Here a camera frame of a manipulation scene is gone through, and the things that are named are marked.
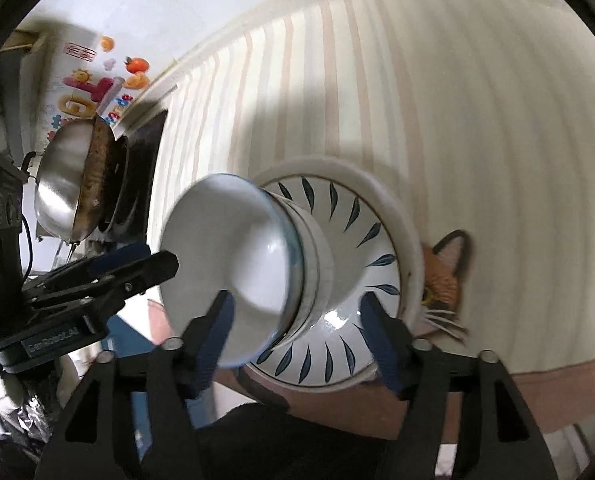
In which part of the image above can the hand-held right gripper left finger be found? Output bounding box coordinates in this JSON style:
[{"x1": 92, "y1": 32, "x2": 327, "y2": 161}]
[{"x1": 34, "y1": 289, "x2": 236, "y2": 480}]

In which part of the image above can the large white plate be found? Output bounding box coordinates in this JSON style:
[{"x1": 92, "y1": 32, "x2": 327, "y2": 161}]
[{"x1": 245, "y1": 156, "x2": 425, "y2": 393}]

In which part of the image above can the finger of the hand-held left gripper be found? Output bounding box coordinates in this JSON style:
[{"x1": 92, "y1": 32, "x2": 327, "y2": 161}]
[
  {"x1": 42, "y1": 241, "x2": 152, "y2": 288},
  {"x1": 25, "y1": 251, "x2": 180, "y2": 318}
]

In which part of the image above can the crumpled foil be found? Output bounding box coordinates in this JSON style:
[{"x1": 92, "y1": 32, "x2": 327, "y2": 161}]
[{"x1": 0, "y1": 395, "x2": 53, "y2": 446}]

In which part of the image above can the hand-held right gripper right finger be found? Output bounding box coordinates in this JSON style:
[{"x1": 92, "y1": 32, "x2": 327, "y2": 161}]
[{"x1": 360, "y1": 292, "x2": 561, "y2": 480}]

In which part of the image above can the stainless steel wok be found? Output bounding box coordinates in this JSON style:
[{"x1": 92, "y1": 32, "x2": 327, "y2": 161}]
[{"x1": 34, "y1": 117, "x2": 117, "y2": 242}]

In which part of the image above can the white bowl blue rim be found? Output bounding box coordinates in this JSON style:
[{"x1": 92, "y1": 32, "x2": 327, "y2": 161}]
[{"x1": 158, "y1": 174, "x2": 305, "y2": 367}]

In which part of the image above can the fruit wall sticker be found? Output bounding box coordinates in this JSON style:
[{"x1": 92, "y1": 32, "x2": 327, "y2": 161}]
[{"x1": 42, "y1": 30, "x2": 151, "y2": 146}]

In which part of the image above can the blue leaf pattern plate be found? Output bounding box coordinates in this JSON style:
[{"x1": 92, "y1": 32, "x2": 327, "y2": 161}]
[{"x1": 242, "y1": 172, "x2": 403, "y2": 388}]

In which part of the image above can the striped tablecloth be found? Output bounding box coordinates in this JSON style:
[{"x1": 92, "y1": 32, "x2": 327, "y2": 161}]
[{"x1": 142, "y1": 0, "x2": 595, "y2": 436}]

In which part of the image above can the fox shaped coaster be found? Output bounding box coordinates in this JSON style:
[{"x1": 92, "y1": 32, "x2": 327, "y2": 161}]
[{"x1": 420, "y1": 230, "x2": 471, "y2": 343}]

